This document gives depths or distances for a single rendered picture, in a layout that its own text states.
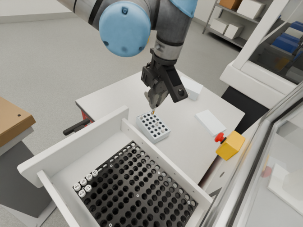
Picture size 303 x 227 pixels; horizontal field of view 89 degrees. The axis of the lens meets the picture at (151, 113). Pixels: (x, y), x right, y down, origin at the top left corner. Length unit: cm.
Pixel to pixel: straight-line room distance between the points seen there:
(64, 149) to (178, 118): 48
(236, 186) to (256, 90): 69
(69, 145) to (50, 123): 128
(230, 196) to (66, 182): 38
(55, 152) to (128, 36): 30
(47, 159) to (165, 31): 40
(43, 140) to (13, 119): 94
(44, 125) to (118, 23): 151
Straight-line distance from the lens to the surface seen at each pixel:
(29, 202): 115
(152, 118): 64
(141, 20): 25
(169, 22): 40
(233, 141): 55
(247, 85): 98
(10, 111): 71
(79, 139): 43
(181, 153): 62
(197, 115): 75
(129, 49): 26
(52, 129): 165
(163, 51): 43
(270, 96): 99
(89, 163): 48
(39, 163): 42
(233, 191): 37
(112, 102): 72
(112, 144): 50
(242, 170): 40
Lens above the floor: 128
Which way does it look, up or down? 48 degrees down
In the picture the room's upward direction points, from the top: 16 degrees clockwise
